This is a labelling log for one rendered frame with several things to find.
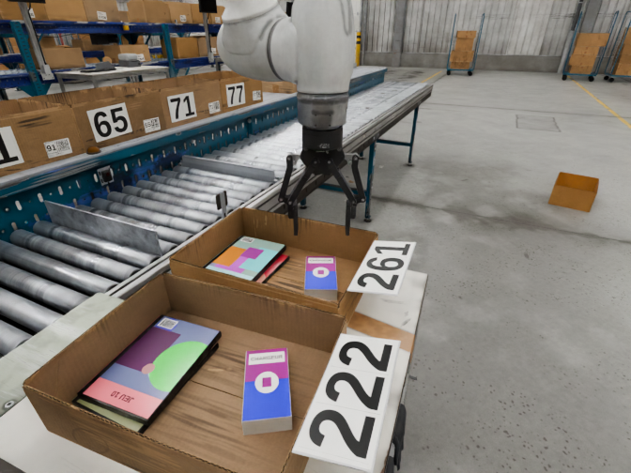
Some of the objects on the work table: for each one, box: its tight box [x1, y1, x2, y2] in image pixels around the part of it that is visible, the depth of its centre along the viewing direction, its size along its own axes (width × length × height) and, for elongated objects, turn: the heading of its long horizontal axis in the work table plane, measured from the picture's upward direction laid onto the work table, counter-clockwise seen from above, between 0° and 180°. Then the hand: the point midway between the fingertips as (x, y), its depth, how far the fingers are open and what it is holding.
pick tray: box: [169, 207, 378, 325], centre depth 83 cm, size 28×38×10 cm
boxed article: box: [304, 256, 337, 300], centre depth 83 cm, size 7×13×4 cm, turn 0°
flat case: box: [203, 236, 286, 282], centre depth 89 cm, size 14×19×2 cm
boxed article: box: [241, 348, 292, 435], centre depth 57 cm, size 7×13×4 cm, turn 7°
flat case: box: [71, 343, 219, 434], centre depth 61 cm, size 14×19×2 cm
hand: (321, 223), depth 76 cm, fingers open, 10 cm apart
